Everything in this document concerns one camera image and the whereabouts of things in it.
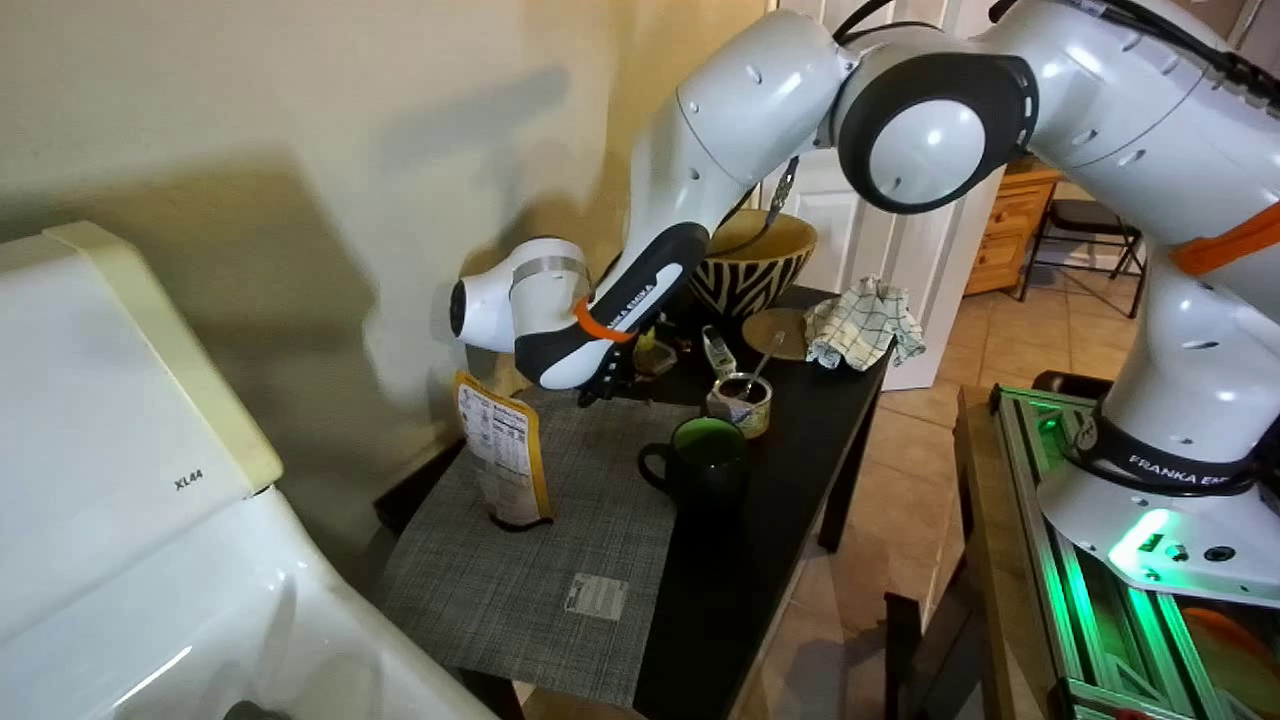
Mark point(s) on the white gas stove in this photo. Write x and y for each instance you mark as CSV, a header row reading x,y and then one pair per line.
x,y
150,561

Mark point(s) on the dark green mug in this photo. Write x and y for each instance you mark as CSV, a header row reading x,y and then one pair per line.
x,y
697,466

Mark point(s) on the black side table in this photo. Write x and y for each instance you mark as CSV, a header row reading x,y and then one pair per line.
x,y
730,569

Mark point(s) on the black folding chair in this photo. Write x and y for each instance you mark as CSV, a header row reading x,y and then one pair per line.
x,y
1095,234

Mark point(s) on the wooden zebra pattern bowl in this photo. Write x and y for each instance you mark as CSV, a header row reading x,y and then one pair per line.
x,y
752,259

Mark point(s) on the white paneled door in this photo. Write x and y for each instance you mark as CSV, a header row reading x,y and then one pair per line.
x,y
924,259

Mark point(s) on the white checked dish towel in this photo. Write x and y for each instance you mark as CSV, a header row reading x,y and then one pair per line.
x,y
862,329

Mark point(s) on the round cork coaster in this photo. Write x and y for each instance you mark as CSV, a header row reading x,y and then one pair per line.
x,y
776,335

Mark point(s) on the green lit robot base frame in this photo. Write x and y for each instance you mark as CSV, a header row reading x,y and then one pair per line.
x,y
1065,636

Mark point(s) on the wooden drawer cabinet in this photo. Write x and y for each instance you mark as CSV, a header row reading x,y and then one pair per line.
x,y
1015,216

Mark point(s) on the yellow food pouch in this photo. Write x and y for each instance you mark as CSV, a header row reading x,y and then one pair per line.
x,y
506,443

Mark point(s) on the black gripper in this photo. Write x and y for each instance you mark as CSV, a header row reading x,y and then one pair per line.
x,y
618,375

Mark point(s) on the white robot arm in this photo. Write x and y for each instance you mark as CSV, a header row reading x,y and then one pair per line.
x,y
1146,108

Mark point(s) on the small white orange cup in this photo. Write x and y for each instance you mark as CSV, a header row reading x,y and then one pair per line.
x,y
745,401

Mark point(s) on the white green scrub brush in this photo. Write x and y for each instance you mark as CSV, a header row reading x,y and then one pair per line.
x,y
716,353

